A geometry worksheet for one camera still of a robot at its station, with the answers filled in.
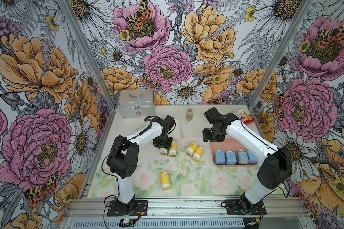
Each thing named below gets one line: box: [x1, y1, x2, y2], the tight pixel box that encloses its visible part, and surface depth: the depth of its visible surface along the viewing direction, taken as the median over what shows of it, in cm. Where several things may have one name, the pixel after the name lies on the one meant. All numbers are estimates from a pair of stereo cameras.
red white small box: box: [232, 108, 256, 126], surface depth 111 cm
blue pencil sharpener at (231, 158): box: [225, 150, 237, 166], surface depth 87 cm
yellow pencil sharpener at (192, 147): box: [186, 141, 198, 157], surface depth 91 cm
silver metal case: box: [118, 88, 156, 119], surface depth 110 cm
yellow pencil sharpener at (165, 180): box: [159, 170, 171, 191], surface depth 78 cm
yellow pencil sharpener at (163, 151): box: [159, 147, 168, 156], surface depth 91 cm
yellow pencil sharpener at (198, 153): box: [191, 145, 205, 162], surface depth 89 cm
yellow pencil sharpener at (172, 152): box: [168, 140, 178, 158], surface depth 90 cm
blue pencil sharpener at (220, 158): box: [214, 149, 226, 165], surface depth 87 cm
